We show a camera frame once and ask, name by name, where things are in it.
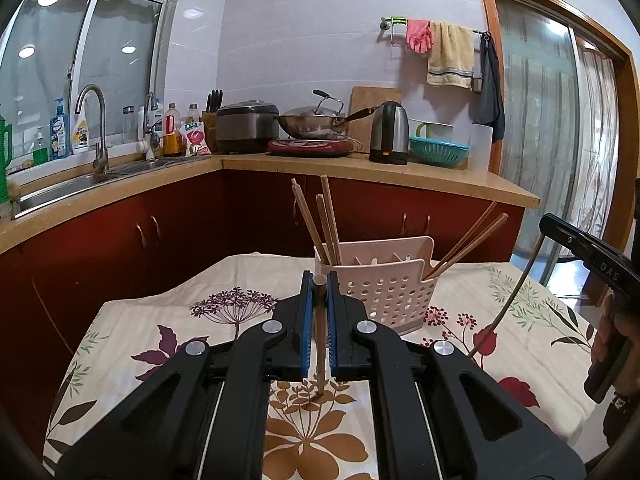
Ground yellow hanging towel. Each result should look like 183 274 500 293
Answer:
426 21 475 90

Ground steel wok with lid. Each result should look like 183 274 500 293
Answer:
278 89 381 140

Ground green thermos jug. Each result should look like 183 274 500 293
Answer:
0 116 13 204

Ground black steel electric kettle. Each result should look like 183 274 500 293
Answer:
369 101 409 165

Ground wooden chopstick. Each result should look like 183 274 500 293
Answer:
466 234 546 359
316 194 337 266
320 174 342 266
312 274 328 399
290 178 331 266
423 202 497 280
294 184 327 261
426 212 509 278

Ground wooden cutting board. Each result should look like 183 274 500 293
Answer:
346 86 404 154

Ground pink perforated utensil holder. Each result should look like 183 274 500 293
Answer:
314 235 437 335

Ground black rice cooker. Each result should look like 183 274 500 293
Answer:
216 100 280 153

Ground aluminium sliding window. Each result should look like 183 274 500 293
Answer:
1 0 168 164

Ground red induction cooktop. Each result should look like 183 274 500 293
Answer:
268 139 354 157

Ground wall towel rail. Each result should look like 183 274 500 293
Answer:
378 15 490 92

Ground green soap dispenser bottle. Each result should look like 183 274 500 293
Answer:
32 126 49 166

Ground stainless steel sink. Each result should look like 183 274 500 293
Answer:
11 155 210 220

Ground translucent plastic container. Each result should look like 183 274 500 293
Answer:
468 125 492 172

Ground person right hand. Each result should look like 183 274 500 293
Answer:
591 292 640 396

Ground red white snack bag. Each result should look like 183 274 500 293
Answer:
180 122 210 157

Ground white spray cleaner bottle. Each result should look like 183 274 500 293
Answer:
70 106 90 155

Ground knife block with knives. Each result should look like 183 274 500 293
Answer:
202 89 224 154

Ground blue detergent bottle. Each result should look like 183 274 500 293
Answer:
50 98 70 160

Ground floral tablecloth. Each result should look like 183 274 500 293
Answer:
43 255 592 479

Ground glass sliding door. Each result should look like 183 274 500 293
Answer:
482 0 639 304

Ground dark grey hanging cloth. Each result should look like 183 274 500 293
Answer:
473 32 506 143

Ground pink rubber glove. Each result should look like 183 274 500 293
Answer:
406 18 433 54

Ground orange oil bottle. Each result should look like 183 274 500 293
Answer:
163 102 182 156

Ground white mug green handle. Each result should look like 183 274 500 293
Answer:
416 122 454 141

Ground chrome kitchen faucet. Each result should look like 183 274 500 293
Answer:
74 83 112 176

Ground teal plastic colander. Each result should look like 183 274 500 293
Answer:
409 136 470 168

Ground red kitchen cabinets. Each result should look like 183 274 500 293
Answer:
1 169 525 453

